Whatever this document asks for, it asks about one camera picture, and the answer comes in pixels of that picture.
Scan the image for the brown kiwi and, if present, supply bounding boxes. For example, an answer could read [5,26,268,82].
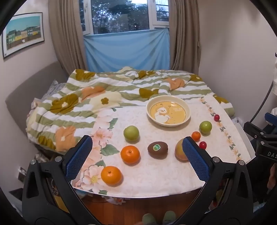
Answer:
[148,141,169,158]

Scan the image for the blue cloth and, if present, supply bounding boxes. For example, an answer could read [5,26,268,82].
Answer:
[83,28,171,73]

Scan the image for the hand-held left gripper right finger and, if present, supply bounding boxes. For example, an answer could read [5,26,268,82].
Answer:
[175,137,253,225]

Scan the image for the black cable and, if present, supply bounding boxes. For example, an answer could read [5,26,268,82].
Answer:
[250,82,274,124]

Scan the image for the grey patterned pillow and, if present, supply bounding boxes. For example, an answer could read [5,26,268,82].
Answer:
[44,80,65,98]

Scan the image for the yellow red apple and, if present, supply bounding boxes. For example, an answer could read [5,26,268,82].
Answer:
[175,138,190,161]

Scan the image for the cream cartoon print bowl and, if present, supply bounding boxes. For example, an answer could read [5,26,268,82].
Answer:
[146,95,191,126]

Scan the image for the beige curtain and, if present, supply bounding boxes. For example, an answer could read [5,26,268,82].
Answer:
[169,0,200,75]
[48,0,87,75]

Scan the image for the large orange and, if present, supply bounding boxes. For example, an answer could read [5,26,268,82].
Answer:
[101,166,122,185]
[120,145,141,164]

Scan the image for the floral tablecloth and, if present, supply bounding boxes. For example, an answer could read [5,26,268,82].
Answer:
[70,95,257,205]

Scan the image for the green slipper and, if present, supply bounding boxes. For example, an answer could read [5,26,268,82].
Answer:
[142,213,157,225]
[163,211,177,225]

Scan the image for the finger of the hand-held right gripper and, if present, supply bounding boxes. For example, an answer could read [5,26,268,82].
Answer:
[264,112,277,128]
[243,122,267,141]

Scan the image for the window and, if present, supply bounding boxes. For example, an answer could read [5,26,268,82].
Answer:
[79,0,169,36]

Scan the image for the striped floral blanket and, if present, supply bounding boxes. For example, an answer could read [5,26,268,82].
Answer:
[26,67,235,152]

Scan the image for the framed houses picture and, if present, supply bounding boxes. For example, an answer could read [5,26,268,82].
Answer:
[2,12,45,59]

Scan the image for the green apple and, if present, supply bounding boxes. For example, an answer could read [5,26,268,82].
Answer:
[199,121,212,134]
[123,126,139,142]

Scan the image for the grey headboard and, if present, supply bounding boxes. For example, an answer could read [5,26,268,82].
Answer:
[5,61,70,139]

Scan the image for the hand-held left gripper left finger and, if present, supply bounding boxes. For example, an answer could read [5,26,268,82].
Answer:
[22,135,102,225]

